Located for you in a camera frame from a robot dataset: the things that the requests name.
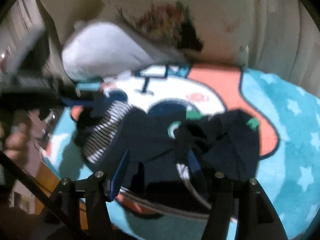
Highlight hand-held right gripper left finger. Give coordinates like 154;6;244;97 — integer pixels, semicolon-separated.
44;150;131;240

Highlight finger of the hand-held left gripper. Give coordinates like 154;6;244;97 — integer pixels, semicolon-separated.
60;86;108;111

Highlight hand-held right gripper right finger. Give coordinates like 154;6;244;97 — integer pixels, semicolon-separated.
186;153;288;240

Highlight navy pants with striped lining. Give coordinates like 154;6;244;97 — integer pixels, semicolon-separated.
74;97;261;200

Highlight person's left hand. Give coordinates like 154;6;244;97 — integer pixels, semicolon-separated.
0;110;33;167

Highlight light grey pillow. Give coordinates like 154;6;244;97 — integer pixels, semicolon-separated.
61;21;191;81

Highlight blue cartoon printed blanket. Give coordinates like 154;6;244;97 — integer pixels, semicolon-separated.
45;64;320;240

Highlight floral print pillow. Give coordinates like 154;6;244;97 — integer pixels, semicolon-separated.
89;0;250;63

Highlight black cable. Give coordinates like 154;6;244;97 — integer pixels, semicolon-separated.
0;151;87;240

